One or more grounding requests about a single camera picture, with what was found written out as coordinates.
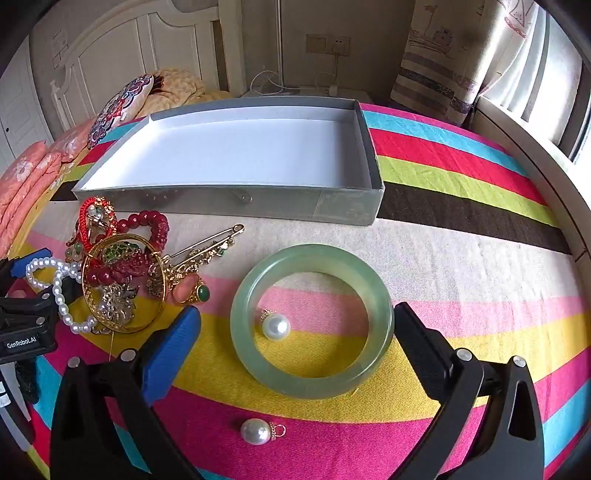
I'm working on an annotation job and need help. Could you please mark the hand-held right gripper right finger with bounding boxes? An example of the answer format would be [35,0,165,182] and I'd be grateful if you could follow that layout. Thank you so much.
[394,302,546,480]

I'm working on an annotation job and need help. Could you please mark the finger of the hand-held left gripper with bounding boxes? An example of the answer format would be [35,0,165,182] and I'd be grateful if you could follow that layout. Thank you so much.
[0,277,83,326]
[0,248,52,289]

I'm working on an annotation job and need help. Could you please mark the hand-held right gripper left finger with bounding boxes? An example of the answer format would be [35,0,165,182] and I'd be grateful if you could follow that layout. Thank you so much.
[50,305,204,480]

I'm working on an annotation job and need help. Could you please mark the gold bangle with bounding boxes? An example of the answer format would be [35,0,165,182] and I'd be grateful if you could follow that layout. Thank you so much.
[82,233,168,334]

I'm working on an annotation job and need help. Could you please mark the red cord bracelet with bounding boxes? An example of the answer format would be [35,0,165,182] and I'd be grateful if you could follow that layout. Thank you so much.
[67,196,121,259]

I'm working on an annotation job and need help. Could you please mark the green jade bangle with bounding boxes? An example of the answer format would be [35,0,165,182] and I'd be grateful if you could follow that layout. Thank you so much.
[230,244,395,400]

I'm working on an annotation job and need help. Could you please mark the green and gold pendant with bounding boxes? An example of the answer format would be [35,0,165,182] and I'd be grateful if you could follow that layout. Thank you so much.
[104,240,148,266]

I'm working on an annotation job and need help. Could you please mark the gold pin brooch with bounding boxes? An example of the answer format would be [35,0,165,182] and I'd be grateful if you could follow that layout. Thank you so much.
[159,224,245,289]

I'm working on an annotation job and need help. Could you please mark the red bead bracelet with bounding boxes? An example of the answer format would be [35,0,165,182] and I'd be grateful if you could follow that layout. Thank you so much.
[90,210,170,287]

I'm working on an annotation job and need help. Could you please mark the grey cardboard box tray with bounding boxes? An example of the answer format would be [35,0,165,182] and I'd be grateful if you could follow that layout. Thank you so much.
[71,98,385,227]

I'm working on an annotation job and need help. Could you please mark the colourful striped bedsheet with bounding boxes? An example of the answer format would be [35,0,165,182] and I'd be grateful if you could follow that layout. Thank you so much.
[0,102,578,480]

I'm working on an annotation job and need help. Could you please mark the pink floral quilt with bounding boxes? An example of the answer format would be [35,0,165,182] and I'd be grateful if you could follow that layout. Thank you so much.
[0,122,100,259]

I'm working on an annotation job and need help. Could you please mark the white pearl pendant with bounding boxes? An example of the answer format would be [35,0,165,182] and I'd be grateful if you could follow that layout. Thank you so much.
[240,418,287,446]
[259,308,291,341]

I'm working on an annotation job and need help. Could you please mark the white wardrobe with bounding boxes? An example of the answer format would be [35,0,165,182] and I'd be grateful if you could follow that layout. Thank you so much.
[0,69,51,162]

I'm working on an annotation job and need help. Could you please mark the embroidered patterned pillow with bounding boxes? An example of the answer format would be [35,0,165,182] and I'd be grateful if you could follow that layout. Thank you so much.
[87,74,155,151]

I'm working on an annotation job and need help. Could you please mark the white window sill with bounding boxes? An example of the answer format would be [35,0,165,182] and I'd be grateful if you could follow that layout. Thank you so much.
[471,97,591,264]

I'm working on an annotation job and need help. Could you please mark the yellow blanket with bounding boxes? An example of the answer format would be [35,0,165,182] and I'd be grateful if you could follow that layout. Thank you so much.
[139,69,234,121]

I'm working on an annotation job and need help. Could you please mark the white wooden headboard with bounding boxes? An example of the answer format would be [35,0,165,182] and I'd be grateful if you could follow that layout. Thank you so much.
[48,0,247,130]

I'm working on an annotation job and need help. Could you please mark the printed curtain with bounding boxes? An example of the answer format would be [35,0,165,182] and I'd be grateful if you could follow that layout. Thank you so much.
[390,0,583,153]

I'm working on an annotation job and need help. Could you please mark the white pole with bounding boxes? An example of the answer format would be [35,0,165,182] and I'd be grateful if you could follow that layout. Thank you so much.
[274,0,286,88]

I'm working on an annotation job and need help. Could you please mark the white pearl bracelet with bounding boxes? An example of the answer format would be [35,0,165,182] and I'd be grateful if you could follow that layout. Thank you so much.
[25,256,100,335]

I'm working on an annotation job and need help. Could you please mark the gold ring with green stone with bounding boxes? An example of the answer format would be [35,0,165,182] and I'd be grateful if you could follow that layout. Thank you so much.
[173,277,212,305]

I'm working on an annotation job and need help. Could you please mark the white cable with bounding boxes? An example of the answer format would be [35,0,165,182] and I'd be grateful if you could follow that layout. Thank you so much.
[249,69,296,93]

